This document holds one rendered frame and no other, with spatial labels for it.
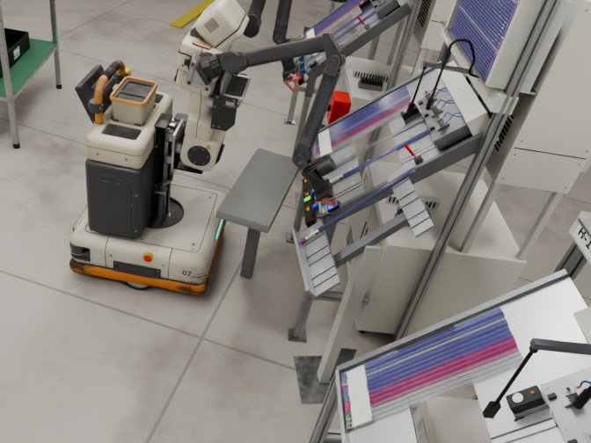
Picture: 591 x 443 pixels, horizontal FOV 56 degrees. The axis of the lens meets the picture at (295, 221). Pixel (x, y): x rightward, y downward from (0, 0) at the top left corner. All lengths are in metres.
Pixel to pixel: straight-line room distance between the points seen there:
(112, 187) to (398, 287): 1.36
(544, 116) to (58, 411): 2.17
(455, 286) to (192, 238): 1.27
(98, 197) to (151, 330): 0.66
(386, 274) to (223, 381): 0.86
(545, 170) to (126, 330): 1.93
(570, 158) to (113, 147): 1.83
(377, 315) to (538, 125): 1.14
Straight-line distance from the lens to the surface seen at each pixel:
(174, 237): 2.76
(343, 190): 2.38
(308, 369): 2.65
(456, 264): 2.59
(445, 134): 2.23
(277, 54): 2.11
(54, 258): 3.08
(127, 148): 2.43
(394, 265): 2.53
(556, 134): 2.33
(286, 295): 2.95
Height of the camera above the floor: 2.08
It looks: 37 degrees down
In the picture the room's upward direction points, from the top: 13 degrees clockwise
